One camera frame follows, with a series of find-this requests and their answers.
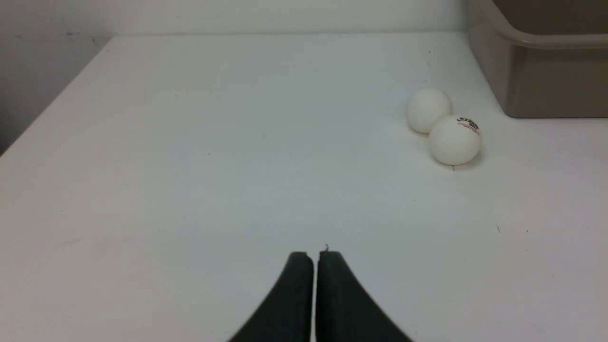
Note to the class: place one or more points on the plain white ping-pong ball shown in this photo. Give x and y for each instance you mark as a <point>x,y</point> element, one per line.
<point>426,107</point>

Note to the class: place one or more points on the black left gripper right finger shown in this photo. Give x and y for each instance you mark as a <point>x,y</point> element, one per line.
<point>344,311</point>

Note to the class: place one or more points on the white ping-pong ball with logo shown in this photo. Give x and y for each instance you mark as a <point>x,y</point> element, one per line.
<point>455,140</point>

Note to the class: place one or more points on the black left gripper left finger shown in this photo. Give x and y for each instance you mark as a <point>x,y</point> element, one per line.
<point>285,313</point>

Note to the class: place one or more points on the tan plastic bin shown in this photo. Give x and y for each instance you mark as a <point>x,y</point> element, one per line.
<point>543,58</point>

